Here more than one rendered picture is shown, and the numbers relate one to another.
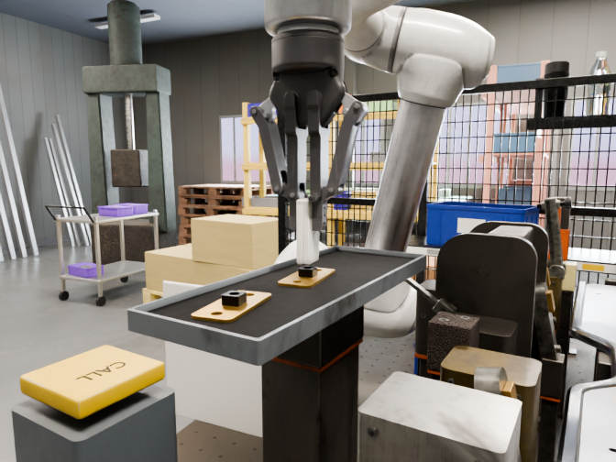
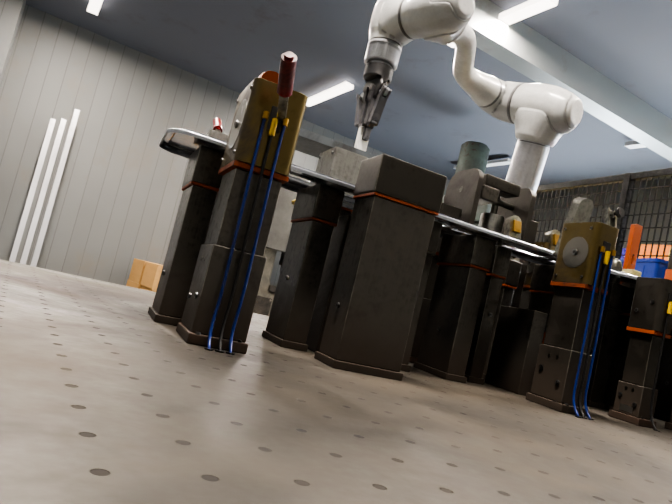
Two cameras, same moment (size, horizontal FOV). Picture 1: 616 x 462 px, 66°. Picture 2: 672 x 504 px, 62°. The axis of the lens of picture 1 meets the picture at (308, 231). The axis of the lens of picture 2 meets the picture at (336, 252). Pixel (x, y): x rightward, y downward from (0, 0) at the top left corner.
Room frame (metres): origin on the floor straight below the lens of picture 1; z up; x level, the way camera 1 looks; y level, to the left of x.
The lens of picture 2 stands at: (-0.63, -0.84, 0.79)
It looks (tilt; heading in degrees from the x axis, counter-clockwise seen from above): 5 degrees up; 36
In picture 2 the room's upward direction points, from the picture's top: 14 degrees clockwise
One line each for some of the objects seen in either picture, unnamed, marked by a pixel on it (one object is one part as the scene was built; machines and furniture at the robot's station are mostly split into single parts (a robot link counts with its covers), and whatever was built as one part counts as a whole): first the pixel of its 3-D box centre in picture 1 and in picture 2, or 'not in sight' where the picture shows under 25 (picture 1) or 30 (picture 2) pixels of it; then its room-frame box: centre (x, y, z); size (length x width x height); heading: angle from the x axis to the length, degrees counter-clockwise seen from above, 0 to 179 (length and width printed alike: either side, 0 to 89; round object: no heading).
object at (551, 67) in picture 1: (555, 92); not in sight; (1.58, -0.80, 1.52); 0.07 x 0.07 x 0.18
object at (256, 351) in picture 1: (312, 283); (355, 160); (0.50, 0.00, 1.16); 0.37 x 0.14 x 0.02; 148
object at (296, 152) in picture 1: (296, 148); (367, 109); (0.52, 0.01, 1.30); 0.04 x 0.01 x 0.11; 158
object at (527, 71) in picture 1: (518, 181); not in sight; (5.25, -2.33, 1.12); 2.42 x 0.65 x 2.23; 155
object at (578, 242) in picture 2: not in sight; (578, 317); (0.47, -0.60, 0.87); 0.12 x 0.07 x 0.35; 58
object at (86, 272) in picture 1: (108, 248); not in sight; (4.63, 1.98, 0.46); 0.98 x 0.59 x 0.93; 162
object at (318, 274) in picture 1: (307, 272); not in sight; (0.51, 0.00, 1.17); 0.08 x 0.04 x 0.01; 158
